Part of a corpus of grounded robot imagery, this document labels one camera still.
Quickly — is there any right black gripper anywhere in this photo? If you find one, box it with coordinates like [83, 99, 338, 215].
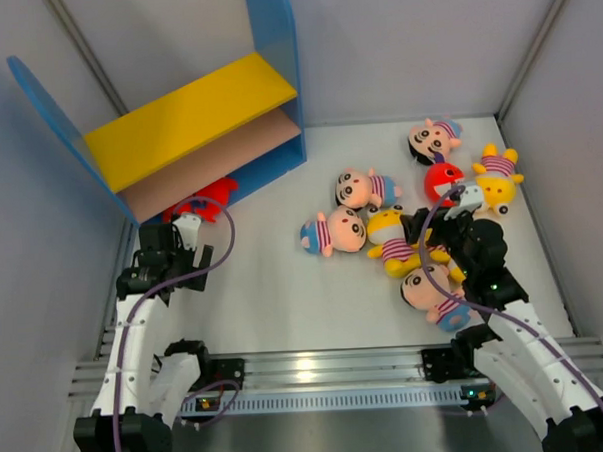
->
[401, 203, 477, 280]

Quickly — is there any yellow striped plush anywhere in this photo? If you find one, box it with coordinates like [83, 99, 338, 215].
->
[428, 246, 466, 283]
[366, 205, 420, 278]
[472, 144, 525, 215]

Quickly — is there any red shark plush toy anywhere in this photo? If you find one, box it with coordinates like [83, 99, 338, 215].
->
[424, 163, 465, 203]

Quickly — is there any boy plush doll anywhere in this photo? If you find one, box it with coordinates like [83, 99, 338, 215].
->
[334, 168, 403, 211]
[300, 205, 367, 257]
[400, 267, 473, 333]
[407, 118, 463, 167]

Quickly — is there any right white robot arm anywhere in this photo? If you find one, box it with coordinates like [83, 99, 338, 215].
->
[400, 208, 603, 452]

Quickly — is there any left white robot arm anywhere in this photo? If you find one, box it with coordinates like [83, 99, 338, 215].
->
[73, 213, 214, 452]

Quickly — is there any blue yellow toy shelf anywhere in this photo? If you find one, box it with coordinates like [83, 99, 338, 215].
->
[7, 0, 307, 225]

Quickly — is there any red crab plush toy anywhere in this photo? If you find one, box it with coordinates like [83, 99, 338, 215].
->
[161, 176, 239, 223]

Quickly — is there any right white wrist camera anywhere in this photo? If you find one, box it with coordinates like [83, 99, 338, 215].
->
[444, 182, 485, 221]

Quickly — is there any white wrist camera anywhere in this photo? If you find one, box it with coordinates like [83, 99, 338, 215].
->
[173, 213, 202, 251]
[444, 182, 485, 221]

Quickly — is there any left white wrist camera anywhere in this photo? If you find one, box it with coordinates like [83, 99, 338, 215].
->
[173, 213, 202, 251]

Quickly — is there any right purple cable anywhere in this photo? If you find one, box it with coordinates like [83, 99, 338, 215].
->
[415, 177, 603, 452]

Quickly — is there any purple cable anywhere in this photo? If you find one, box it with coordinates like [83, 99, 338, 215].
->
[415, 177, 603, 452]
[102, 194, 246, 452]

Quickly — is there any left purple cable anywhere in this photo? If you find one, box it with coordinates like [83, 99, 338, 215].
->
[102, 194, 246, 452]

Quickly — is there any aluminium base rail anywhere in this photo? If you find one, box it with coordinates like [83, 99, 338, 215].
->
[66, 335, 603, 425]

